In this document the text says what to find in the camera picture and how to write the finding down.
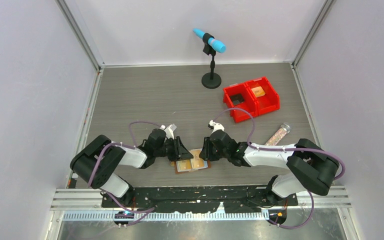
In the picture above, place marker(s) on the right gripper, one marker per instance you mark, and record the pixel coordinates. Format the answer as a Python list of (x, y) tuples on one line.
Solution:
[(206, 154)]

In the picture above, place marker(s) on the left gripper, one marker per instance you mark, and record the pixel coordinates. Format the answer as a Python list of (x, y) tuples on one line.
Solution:
[(180, 152)]

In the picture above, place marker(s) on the orange credit card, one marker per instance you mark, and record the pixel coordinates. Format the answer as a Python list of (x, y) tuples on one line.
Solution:
[(197, 163), (183, 166)]

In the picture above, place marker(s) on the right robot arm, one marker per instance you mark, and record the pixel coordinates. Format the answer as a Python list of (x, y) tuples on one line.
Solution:
[(310, 168)]

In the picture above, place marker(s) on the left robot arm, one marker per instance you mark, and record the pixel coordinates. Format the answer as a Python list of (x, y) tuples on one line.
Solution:
[(97, 162)]

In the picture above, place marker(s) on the left red bin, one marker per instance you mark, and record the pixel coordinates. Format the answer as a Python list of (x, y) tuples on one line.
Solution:
[(240, 96)]

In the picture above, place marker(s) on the red bin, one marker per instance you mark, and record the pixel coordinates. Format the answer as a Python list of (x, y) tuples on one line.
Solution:
[(240, 96), (268, 103)]

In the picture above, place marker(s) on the black microphone stand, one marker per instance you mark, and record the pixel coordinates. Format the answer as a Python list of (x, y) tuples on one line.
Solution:
[(210, 80)]

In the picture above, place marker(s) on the glitter tube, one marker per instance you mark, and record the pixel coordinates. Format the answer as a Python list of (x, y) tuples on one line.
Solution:
[(283, 130)]

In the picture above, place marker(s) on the orange block in bin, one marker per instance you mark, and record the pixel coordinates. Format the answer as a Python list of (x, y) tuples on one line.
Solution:
[(258, 91)]

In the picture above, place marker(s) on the right red bin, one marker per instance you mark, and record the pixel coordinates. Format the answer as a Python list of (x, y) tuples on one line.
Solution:
[(268, 103)]

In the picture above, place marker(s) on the blue microphone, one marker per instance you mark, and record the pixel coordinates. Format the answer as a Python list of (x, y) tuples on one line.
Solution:
[(211, 44)]

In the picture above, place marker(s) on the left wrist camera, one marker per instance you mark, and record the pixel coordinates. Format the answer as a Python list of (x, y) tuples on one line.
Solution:
[(169, 130)]

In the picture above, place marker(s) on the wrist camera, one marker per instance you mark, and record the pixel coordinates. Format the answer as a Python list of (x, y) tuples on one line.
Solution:
[(169, 130), (215, 126)]

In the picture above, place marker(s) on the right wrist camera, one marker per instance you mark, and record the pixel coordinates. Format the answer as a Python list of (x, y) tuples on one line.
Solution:
[(215, 126)]

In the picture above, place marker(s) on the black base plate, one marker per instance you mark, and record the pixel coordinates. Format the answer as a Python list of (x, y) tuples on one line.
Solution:
[(196, 199)]

